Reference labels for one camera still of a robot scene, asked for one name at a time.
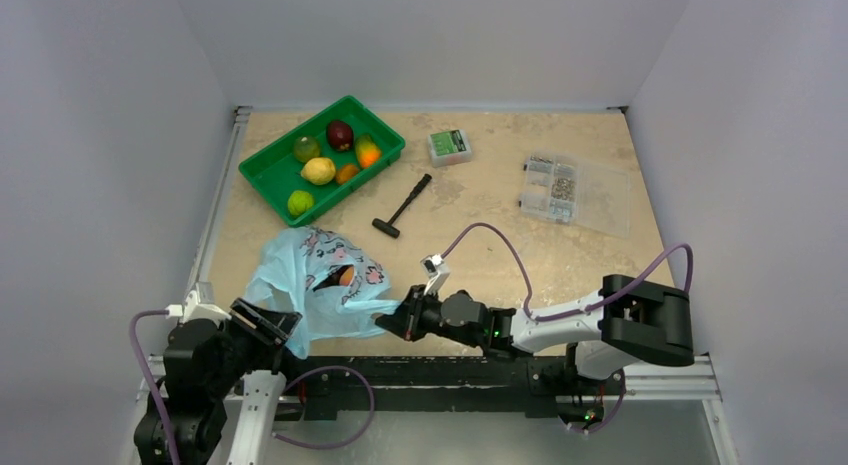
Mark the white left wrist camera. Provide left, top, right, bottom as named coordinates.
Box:
left=165, top=281, right=230, bottom=325

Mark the light blue plastic bag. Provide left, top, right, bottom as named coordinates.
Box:
left=244, top=226, right=400, bottom=359

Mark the green fake round fruit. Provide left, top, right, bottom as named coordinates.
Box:
left=292, top=136, right=322, bottom=164

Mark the clear plastic screw organizer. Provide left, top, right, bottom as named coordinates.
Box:
left=518, top=152, right=631, bottom=238

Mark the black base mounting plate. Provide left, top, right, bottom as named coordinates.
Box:
left=275, top=356, right=624, bottom=424

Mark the orange pink fake peach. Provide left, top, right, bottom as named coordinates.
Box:
left=338, top=265, right=355, bottom=286

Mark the lime green fake fruit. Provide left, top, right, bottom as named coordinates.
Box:
left=286, top=190, right=315, bottom=218

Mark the black rubber mallet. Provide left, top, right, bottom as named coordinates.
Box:
left=372, top=173, right=432, bottom=239

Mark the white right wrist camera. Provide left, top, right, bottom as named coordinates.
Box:
left=421, top=254, right=451, bottom=296

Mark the yellow fake lemon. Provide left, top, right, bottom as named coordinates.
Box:
left=300, top=157, right=336, bottom=186

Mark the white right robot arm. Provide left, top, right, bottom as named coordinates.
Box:
left=375, top=274, right=695, bottom=392

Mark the small orange fake fruit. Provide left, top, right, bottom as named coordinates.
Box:
left=335, top=163, right=360, bottom=185

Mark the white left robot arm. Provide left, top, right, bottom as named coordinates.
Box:
left=129, top=299, right=302, bottom=464

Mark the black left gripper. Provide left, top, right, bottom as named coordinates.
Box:
left=205, top=296, right=299, bottom=396

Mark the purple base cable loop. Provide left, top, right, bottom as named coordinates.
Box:
left=271, top=365, right=376, bottom=451

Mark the green plastic tray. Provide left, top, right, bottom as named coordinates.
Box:
left=239, top=95, right=405, bottom=228

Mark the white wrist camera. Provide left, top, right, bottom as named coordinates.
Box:
left=165, top=281, right=230, bottom=325
left=421, top=254, right=451, bottom=296

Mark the dark red fake mango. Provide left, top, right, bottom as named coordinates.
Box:
left=325, top=120, right=355, bottom=152

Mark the orange green fake mango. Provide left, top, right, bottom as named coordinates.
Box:
left=354, top=133, right=382, bottom=169

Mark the small green label box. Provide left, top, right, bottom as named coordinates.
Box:
left=428, top=129, right=473, bottom=168

